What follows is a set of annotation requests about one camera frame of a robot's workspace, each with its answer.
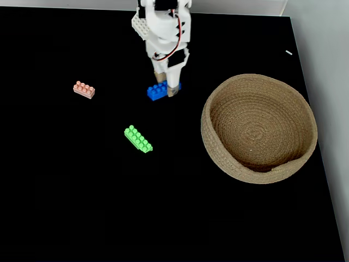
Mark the blue lego block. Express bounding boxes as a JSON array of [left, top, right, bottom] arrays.
[[147, 80, 182, 102]]

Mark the green lego block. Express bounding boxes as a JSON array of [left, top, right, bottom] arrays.
[[124, 124, 154, 154]]

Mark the pink lego block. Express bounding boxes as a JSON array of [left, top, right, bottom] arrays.
[[73, 80, 96, 99]]

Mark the red servo cable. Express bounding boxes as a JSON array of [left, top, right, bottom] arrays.
[[152, 9, 183, 61]]

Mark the woven rope basket tray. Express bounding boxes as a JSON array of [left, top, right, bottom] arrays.
[[200, 73, 318, 184]]

